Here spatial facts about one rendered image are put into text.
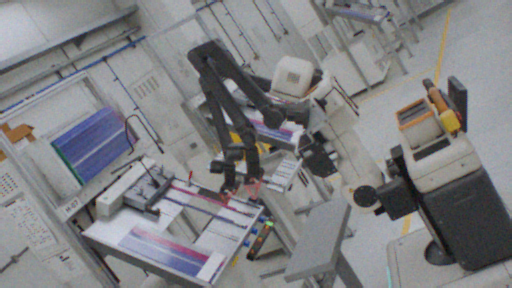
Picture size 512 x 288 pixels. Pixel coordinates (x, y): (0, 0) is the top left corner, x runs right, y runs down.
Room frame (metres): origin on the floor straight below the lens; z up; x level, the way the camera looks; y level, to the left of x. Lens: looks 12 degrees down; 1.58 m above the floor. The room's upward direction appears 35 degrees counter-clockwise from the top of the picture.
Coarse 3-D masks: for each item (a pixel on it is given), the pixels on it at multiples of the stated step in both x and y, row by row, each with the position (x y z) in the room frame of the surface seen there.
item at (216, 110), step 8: (200, 80) 2.42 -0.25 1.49; (208, 88) 2.41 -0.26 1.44; (208, 96) 2.44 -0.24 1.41; (208, 104) 2.45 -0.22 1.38; (216, 104) 2.43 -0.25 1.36; (216, 112) 2.43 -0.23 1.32; (216, 120) 2.44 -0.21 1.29; (224, 120) 2.44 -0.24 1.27; (216, 128) 2.44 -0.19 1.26; (224, 128) 2.43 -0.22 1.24; (224, 136) 2.43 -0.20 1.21; (224, 144) 2.43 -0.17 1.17; (224, 152) 2.43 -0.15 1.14
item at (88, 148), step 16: (96, 112) 2.88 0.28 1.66; (112, 112) 2.92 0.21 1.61; (80, 128) 2.71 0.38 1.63; (96, 128) 2.78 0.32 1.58; (112, 128) 2.86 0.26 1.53; (64, 144) 2.59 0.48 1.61; (80, 144) 2.66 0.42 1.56; (96, 144) 2.73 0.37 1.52; (112, 144) 2.80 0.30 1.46; (128, 144) 2.88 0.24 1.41; (64, 160) 2.56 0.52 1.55; (80, 160) 2.61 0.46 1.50; (96, 160) 2.67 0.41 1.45; (112, 160) 2.75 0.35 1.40; (80, 176) 2.56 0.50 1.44
